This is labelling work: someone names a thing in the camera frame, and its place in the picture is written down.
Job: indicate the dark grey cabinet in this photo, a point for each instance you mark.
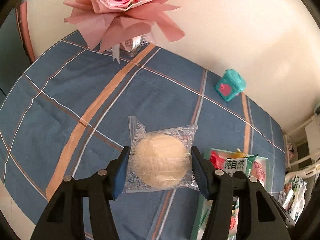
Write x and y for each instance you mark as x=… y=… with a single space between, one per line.
x=10 y=55

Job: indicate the small teal box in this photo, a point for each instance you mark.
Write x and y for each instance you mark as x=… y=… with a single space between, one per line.
x=228 y=86

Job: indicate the printed plastic bags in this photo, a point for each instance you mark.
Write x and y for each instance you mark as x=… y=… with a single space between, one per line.
x=293 y=197

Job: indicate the white wooden furniture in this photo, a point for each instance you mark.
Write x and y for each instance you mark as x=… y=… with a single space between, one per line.
x=307 y=135

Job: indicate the round pastry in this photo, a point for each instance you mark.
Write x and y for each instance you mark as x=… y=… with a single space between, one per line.
x=160 y=160

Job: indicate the pink cake packet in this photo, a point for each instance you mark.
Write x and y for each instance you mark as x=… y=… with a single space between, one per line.
x=258 y=172

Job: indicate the clear glass vase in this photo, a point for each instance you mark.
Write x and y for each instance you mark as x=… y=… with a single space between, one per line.
x=136 y=42

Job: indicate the green snack packet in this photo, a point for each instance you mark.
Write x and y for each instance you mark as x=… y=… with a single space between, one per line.
x=236 y=166

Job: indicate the pink paper rose bouquet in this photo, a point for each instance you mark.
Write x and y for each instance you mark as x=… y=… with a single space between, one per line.
x=125 y=0

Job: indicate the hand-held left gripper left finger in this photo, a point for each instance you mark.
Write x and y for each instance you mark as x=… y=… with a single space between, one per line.
x=120 y=176

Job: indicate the blue plaid tablecloth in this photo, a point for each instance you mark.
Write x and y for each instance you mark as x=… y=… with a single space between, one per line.
x=75 y=100

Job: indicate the yellow snack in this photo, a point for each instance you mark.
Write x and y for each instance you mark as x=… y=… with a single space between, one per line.
x=240 y=152

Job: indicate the teal shallow cardboard tray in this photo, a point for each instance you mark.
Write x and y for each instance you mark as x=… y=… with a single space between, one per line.
x=204 y=217

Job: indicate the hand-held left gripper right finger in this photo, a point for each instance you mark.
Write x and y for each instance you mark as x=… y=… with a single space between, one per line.
x=201 y=177

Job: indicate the red flower packet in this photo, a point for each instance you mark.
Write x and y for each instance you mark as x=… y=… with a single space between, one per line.
x=216 y=161

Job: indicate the pink upright panel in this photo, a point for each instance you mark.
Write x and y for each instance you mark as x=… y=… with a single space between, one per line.
x=25 y=32

